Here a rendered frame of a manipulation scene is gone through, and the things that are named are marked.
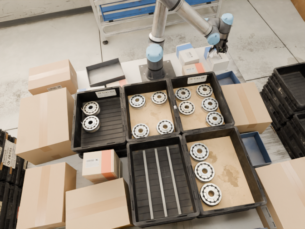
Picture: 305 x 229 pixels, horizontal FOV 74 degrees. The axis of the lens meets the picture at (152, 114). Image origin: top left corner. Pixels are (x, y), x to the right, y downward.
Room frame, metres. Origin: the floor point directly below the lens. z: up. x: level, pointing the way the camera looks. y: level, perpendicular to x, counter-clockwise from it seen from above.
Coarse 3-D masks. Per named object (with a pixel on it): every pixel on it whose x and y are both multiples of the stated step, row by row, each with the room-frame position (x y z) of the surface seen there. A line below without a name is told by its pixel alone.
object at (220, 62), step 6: (204, 54) 1.25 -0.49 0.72; (216, 54) 1.16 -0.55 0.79; (222, 54) 1.16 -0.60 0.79; (210, 60) 1.13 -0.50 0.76; (216, 60) 1.10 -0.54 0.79; (222, 60) 1.09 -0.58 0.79; (228, 60) 1.08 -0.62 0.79; (210, 66) 1.11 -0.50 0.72; (216, 66) 1.07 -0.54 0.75; (222, 66) 1.08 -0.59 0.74
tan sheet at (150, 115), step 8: (128, 96) 0.84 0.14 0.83; (144, 96) 0.82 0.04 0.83; (152, 104) 0.75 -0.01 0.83; (168, 104) 0.73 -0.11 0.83; (136, 112) 0.70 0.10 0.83; (144, 112) 0.70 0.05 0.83; (152, 112) 0.69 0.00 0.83; (160, 112) 0.68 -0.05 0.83; (168, 112) 0.67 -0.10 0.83; (136, 120) 0.64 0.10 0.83; (144, 120) 0.64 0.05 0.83; (152, 120) 0.63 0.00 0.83; (160, 120) 0.62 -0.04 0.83; (152, 128) 0.58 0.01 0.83
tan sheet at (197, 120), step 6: (174, 90) 0.84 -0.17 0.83; (192, 90) 0.82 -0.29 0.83; (192, 96) 0.77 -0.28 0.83; (180, 102) 0.74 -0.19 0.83; (192, 102) 0.72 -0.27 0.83; (198, 102) 0.72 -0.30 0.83; (186, 108) 0.69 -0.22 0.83; (198, 108) 0.67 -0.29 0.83; (198, 114) 0.63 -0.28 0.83; (204, 114) 0.62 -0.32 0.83; (186, 120) 0.60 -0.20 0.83; (192, 120) 0.59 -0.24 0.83; (198, 120) 0.59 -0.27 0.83; (204, 120) 0.58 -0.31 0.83; (186, 126) 0.56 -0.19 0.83; (192, 126) 0.55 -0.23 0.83; (198, 126) 0.55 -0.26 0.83; (204, 126) 0.54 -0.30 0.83
